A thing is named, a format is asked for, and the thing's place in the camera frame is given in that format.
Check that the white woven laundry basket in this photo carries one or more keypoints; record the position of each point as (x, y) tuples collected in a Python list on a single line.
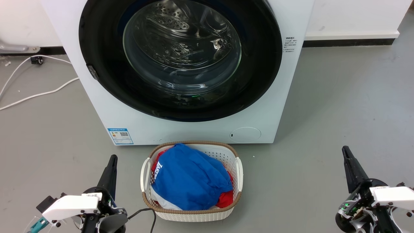
[(231, 158)]

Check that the blue garment with white lettering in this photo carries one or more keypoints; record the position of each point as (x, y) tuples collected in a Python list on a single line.
[(190, 178)]

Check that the grey metal base leg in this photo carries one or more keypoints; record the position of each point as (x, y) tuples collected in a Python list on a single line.
[(16, 48)]

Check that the black round washer door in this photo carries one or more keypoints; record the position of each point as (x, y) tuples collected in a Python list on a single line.
[(103, 38)]

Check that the white front-load washing machine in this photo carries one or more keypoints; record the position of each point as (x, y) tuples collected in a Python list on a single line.
[(106, 106)]

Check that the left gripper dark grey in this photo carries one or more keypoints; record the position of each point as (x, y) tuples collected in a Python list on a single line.
[(106, 213)]

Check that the round white filter cover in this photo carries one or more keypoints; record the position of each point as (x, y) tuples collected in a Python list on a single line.
[(245, 135)]

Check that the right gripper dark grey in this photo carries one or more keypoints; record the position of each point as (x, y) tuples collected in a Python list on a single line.
[(359, 207)]

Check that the small black text sticker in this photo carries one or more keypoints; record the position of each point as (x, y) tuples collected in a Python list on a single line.
[(289, 44)]

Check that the blue energy label sticker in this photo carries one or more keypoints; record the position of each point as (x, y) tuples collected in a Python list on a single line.
[(120, 136)]

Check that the black caster wheel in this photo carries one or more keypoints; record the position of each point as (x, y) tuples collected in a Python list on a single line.
[(37, 60)]

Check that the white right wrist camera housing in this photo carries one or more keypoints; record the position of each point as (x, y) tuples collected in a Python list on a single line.
[(393, 195)]

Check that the red garment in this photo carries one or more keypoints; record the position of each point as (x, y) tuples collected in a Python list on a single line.
[(226, 199)]

